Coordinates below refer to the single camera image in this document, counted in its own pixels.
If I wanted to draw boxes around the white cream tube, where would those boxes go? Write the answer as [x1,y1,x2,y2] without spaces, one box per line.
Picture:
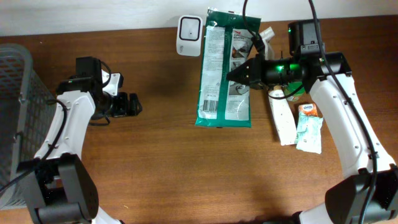
[268,87,297,146]

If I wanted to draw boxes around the light green wipes pack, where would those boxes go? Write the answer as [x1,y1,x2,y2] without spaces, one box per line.
[295,112,323,154]

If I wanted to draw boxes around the orange snack packet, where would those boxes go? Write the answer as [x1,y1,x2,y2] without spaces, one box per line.
[298,103,318,117]

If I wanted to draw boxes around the green glove package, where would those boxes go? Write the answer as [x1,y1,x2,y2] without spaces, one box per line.
[195,8,261,128]

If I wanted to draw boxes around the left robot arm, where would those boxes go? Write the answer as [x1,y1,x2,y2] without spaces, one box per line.
[17,57,142,223]

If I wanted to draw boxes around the grey plastic mesh basket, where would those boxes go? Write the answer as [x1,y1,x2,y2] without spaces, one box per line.
[0,43,58,210]

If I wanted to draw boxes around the green lid jar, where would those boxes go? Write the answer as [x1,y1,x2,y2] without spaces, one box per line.
[284,82,305,101]

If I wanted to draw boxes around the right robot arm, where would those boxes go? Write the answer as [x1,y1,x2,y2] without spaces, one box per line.
[226,19,397,223]

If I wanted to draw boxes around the black right camera cable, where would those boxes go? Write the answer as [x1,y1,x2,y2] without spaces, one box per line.
[241,0,379,224]

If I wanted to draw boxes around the white barcode scanner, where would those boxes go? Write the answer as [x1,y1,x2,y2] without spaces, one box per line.
[176,15,203,57]

